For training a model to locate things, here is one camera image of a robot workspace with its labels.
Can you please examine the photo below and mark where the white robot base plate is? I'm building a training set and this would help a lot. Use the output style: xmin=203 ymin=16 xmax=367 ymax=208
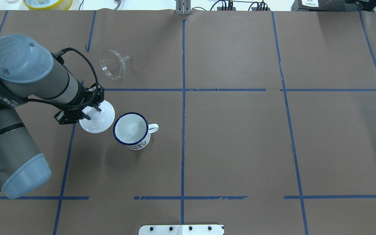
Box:
xmin=138 ymin=224 xmax=225 ymax=235

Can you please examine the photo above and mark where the white blue-rimmed enamel cup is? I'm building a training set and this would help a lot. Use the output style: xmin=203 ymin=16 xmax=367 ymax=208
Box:
xmin=113 ymin=112 xmax=159 ymax=150

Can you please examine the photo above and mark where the brown paper table cover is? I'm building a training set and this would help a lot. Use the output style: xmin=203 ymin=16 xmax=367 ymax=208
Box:
xmin=0 ymin=9 xmax=376 ymax=235

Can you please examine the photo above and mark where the black device with label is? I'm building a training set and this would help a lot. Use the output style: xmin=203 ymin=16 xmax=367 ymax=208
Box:
xmin=291 ymin=0 xmax=376 ymax=12

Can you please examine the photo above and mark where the clear glass funnel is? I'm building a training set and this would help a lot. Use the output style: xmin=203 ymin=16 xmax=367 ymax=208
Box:
xmin=99 ymin=50 xmax=130 ymax=80

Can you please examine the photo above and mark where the yellow round container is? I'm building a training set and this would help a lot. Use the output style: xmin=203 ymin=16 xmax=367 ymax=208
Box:
xmin=22 ymin=0 xmax=73 ymax=10

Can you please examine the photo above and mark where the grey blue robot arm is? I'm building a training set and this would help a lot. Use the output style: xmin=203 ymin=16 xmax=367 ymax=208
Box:
xmin=0 ymin=33 xmax=104 ymax=199

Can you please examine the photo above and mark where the white ceramic cup lid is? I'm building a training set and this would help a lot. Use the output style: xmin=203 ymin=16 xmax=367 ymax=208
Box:
xmin=79 ymin=100 xmax=115 ymax=133

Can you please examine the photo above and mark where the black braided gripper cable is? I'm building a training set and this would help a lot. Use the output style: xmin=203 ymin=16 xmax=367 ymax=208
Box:
xmin=26 ymin=47 xmax=99 ymax=107

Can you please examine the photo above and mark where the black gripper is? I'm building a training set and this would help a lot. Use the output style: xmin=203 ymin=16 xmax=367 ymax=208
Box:
xmin=54 ymin=84 xmax=104 ymax=125

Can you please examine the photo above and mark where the aluminium profile post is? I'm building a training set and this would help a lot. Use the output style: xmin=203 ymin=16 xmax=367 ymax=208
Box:
xmin=175 ymin=0 xmax=192 ymax=15

